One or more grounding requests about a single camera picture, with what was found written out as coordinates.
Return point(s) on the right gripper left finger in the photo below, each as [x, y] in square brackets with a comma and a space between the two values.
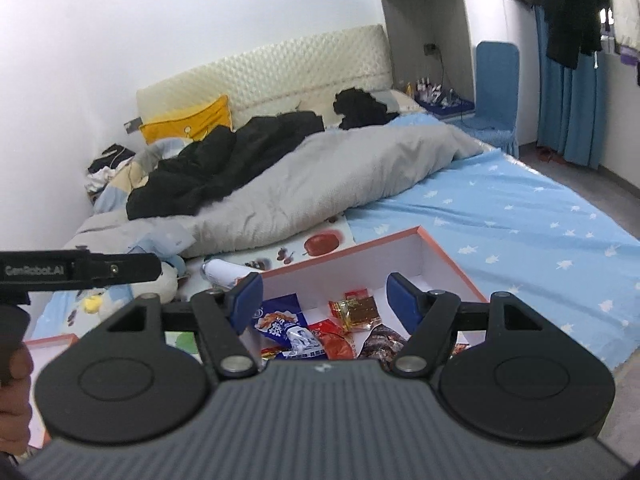
[220, 321]

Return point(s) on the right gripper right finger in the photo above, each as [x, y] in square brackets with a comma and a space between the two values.
[429, 318]

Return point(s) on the dark clear snack bag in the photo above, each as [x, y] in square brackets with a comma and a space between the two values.
[382, 345]

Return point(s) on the blue white snack bag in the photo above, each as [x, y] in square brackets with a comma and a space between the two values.
[282, 321]

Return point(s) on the small red spicy strip pack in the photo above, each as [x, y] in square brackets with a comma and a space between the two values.
[356, 314]

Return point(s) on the red brown sachet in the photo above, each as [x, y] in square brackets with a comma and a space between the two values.
[336, 343]

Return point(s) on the person's left hand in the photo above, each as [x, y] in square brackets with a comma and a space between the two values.
[15, 408]

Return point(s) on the white spray bottle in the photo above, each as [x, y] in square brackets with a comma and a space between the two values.
[224, 274]

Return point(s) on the fruit print mat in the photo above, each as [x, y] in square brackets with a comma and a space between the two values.
[61, 315]

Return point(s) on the pink box lid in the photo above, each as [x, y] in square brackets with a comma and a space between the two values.
[43, 351]

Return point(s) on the penguin plush toy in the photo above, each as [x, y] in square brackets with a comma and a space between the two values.
[104, 302]

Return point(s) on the pink box base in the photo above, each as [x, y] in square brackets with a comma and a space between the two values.
[412, 253]

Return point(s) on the light blue paper packaging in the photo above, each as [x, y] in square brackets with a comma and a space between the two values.
[162, 244]

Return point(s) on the blue star bedsheet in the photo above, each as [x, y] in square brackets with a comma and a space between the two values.
[510, 228]

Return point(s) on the clothes pile at bedside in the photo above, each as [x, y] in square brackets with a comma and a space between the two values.
[104, 168]

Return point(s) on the black clothes pile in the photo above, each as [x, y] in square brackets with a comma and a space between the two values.
[209, 170]

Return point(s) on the grey duvet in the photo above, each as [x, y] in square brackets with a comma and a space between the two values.
[327, 174]

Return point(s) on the yellow pillow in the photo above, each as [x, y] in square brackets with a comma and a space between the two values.
[195, 122]

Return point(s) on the black garment on pillow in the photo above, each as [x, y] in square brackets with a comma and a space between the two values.
[360, 109]

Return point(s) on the bottles on nightstand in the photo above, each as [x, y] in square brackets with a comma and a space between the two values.
[432, 95]

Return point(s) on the cream padded headboard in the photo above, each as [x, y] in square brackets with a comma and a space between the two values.
[274, 79]

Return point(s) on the blue curtain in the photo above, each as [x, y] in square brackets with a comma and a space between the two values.
[571, 117]

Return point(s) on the blue chair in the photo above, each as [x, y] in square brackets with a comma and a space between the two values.
[497, 78]

